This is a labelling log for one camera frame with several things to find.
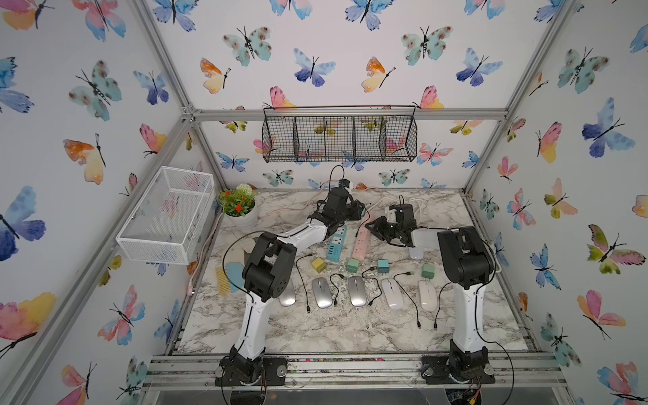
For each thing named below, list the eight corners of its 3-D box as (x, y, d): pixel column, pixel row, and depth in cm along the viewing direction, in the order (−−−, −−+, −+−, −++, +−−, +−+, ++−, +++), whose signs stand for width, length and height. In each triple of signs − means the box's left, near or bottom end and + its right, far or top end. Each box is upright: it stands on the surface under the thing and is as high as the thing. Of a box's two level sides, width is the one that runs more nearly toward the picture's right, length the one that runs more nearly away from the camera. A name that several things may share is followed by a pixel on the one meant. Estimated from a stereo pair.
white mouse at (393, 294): (385, 310, 88) (386, 307, 86) (381, 281, 94) (382, 278, 92) (403, 310, 88) (405, 307, 86) (398, 281, 94) (400, 278, 92)
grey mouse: (318, 310, 87) (318, 308, 86) (311, 282, 94) (310, 279, 92) (335, 305, 88) (335, 303, 87) (326, 277, 95) (326, 275, 93)
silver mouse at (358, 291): (349, 306, 88) (349, 304, 87) (348, 278, 95) (348, 275, 93) (366, 306, 88) (366, 304, 87) (364, 278, 95) (364, 275, 93)
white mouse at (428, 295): (421, 310, 87) (423, 308, 85) (415, 282, 93) (417, 280, 91) (438, 310, 87) (440, 308, 85) (431, 282, 93) (433, 280, 91)
